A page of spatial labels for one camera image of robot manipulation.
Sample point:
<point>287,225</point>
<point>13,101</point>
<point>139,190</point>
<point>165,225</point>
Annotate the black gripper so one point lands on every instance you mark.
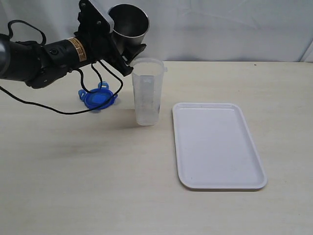
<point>94,32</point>

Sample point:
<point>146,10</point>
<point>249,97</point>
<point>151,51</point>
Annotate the clear plastic tall container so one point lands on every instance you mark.
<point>147,78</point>

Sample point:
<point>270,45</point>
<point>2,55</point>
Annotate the stainless steel cup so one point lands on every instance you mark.
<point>130,25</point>

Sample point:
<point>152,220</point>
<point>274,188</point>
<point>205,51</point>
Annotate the white rectangular tray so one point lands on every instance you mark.
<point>215,149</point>

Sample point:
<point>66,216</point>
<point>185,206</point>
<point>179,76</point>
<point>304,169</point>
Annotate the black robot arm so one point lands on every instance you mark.
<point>39,64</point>

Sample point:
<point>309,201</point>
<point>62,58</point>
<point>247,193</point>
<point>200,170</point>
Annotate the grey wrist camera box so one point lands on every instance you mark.
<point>104,14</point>

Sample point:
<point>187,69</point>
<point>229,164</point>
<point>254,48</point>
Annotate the blue plastic lid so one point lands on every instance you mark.
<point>100,98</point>

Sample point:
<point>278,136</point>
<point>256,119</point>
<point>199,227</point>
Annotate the white curtain backdrop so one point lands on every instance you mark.
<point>188,30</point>

